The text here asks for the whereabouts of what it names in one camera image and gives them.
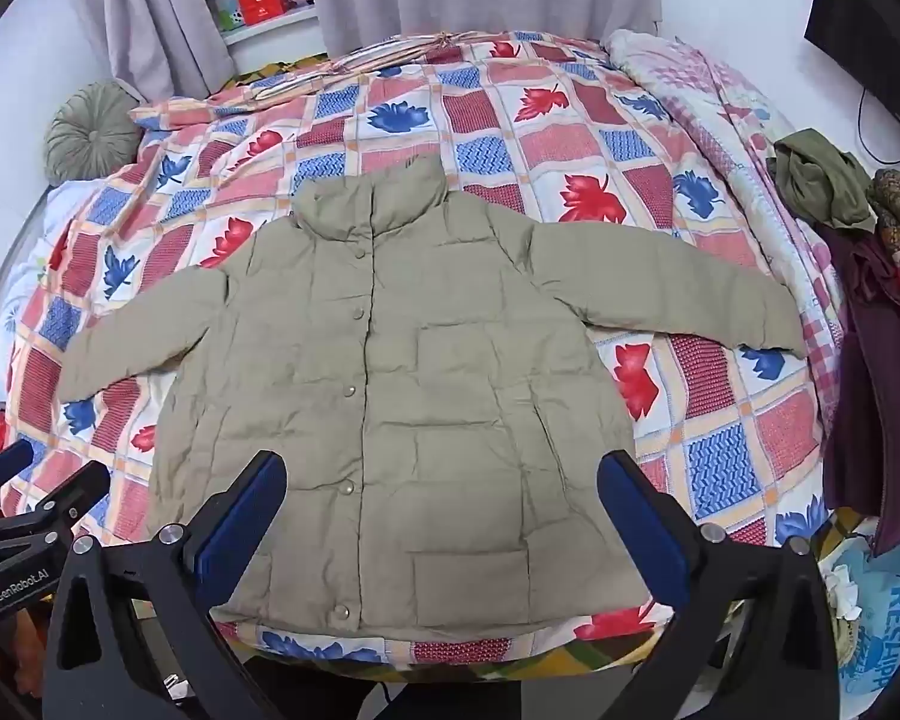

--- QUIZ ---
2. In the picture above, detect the leaf print patchwork quilt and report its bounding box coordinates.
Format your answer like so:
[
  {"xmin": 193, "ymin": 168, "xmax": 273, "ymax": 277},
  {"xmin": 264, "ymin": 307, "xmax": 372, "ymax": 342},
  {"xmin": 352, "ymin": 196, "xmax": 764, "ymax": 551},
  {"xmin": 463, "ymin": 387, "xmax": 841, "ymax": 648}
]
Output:
[{"xmin": 0, "ymin": 30, "xmax": 833, "ymax": 680}]

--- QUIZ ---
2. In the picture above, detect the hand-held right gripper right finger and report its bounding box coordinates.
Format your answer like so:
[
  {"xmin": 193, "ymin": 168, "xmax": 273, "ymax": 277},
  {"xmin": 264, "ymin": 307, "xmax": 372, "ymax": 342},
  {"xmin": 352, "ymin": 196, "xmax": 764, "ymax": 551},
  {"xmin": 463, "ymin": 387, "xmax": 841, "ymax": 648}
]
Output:
[{"xmin": 596, "ymin": 450, "xmax": 841, "ymax": 720}]

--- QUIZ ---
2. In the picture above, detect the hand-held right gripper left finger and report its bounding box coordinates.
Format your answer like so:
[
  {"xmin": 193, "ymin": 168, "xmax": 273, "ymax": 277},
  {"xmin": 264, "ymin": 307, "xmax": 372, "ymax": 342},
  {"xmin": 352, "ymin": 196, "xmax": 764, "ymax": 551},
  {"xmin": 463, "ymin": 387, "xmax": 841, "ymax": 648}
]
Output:
[{"xmin": 41, "ymin": 450, "xmax": 290, "ymax": 720}]

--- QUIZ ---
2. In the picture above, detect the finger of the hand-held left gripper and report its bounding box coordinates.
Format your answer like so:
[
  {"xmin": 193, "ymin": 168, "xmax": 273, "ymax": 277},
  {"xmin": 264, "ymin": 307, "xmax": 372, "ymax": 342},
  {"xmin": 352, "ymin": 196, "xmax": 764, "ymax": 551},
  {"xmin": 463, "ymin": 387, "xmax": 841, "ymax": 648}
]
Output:
[
  {"xmin": 0, "ymin": 439, "xmax": 36, "ymax": 502},
  {"xmin": 0, "ymin": 459, "xmax": 112, "ymax": 550}
]

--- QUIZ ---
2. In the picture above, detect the black cable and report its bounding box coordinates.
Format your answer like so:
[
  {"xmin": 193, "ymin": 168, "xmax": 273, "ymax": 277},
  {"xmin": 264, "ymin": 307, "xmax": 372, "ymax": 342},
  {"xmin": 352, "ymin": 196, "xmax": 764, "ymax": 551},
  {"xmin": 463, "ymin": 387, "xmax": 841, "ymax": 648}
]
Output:
[{"xmin": 858, "ymin": 86, "xmax": 900, "ymax": 164}]

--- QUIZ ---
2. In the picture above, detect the dark purple garment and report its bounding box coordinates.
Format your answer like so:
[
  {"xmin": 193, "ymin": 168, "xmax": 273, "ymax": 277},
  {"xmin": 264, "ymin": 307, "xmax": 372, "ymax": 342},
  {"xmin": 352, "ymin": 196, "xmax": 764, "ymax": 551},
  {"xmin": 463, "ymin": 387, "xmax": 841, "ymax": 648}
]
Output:
[{"xmin": 821, "ymin": 219, "xmax": 900, "ymax": 557}]

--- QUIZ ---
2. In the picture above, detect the blue printed bag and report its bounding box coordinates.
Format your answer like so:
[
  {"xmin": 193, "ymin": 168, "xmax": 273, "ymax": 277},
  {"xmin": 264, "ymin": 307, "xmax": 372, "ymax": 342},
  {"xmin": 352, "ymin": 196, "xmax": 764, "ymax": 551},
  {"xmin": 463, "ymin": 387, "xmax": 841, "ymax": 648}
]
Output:
[{"xmin": 817, "ymin": 506, "xmax": 900, "ymax": 706}]

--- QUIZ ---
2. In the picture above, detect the pink floral blanket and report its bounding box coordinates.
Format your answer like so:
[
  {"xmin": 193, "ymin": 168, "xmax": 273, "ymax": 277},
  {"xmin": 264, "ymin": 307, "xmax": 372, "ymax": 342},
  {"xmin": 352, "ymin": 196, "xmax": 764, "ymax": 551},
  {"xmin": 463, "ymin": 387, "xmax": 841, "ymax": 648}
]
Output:
[{"xmin": 604, "ymin": 28, "xmax": 850, "ymax": 421}]

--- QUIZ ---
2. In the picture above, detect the olive green garment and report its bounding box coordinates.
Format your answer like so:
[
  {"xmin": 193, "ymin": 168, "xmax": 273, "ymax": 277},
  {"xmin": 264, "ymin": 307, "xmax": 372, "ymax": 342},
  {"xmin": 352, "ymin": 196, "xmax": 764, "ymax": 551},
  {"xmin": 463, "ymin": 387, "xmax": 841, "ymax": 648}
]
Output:
[{"xmin": 767, "ymin": 129, "xmax": 878, "ymax": 233}]

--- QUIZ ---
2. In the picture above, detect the olive green puffer jacket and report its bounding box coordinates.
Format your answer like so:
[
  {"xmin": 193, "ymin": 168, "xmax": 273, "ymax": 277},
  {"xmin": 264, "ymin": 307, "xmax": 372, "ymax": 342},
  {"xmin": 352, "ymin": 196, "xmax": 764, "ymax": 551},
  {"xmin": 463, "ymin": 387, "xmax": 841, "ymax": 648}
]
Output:
[{"xmin": 58, "ymin": 157, "xmax": 809, "ymax": 642}]

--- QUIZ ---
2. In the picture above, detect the round green cushion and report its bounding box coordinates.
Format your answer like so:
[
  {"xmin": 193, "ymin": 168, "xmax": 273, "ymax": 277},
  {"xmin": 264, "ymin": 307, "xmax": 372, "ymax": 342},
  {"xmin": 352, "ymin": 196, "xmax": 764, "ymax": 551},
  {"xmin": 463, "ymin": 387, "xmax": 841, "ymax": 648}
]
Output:
[{"xmin": 43, "ymin": 80, "xmax": 147, "ymax": 185}]

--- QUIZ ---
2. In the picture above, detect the black television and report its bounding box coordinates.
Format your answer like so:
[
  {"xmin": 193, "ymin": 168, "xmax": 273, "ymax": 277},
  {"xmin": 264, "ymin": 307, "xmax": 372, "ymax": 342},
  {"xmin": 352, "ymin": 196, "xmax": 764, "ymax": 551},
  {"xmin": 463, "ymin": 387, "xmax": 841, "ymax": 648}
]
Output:
[{"xmin": 804, "ymin": 0, "xmax": 900, "ymax": 137}]

